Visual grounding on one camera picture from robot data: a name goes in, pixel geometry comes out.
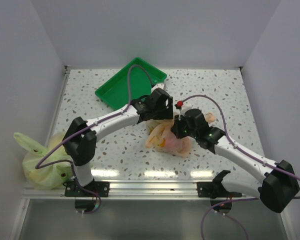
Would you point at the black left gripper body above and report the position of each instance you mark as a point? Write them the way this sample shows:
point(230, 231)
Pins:
point(164, 113)

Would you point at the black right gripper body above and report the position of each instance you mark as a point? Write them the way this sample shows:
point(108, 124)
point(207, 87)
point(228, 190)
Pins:
point(182, 130)

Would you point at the orange translucent plastic bag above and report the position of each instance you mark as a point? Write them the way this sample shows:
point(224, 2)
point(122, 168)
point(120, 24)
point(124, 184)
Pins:
point(162, 139)

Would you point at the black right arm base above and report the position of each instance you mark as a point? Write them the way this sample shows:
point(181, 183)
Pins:
point(215, 189)

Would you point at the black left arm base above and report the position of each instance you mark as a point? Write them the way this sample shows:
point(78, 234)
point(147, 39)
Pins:
point(90, 188)

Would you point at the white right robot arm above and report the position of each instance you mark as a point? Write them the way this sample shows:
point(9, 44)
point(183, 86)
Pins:
point(277, 185)

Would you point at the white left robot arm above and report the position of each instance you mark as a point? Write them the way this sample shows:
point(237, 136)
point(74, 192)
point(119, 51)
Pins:
point(82, 136)

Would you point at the green translucent plastic bag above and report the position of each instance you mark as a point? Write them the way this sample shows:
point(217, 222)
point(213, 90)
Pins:
point(54, 171)

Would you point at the green plastic tray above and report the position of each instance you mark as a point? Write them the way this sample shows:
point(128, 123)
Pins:
point(114, 92)

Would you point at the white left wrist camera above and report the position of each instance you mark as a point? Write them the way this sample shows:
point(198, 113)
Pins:
point(158, 86)

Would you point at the red cable connector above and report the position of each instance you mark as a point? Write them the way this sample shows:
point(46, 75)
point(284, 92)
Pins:
point(179, 104)

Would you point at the aluminium front rail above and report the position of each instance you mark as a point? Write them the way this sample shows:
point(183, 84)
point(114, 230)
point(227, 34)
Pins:
point(129, 190)

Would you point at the aluminium side rail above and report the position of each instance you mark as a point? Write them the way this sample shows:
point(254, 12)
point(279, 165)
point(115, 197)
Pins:
point(67, 70)

